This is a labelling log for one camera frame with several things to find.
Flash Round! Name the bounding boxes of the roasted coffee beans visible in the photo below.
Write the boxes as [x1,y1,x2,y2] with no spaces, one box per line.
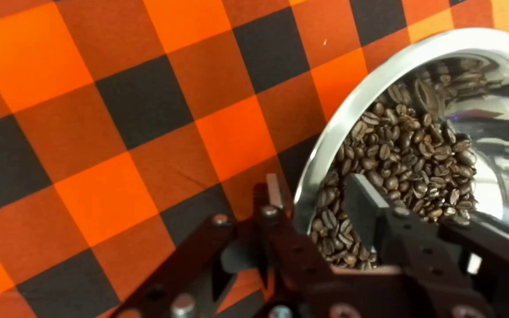
[309,58,481,270]

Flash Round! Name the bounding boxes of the orange black checkered tablecloth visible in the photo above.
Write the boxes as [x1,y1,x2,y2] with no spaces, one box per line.
[0,0,509,318]

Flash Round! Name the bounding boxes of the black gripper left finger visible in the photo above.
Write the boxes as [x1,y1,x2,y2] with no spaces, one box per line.
[111,173,339,318]

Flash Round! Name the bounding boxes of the silver metal bowl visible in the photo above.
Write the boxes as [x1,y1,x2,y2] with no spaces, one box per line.
[292,26,509,272]

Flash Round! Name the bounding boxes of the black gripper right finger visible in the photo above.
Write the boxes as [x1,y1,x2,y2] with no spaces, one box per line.
[341,173,509,318]

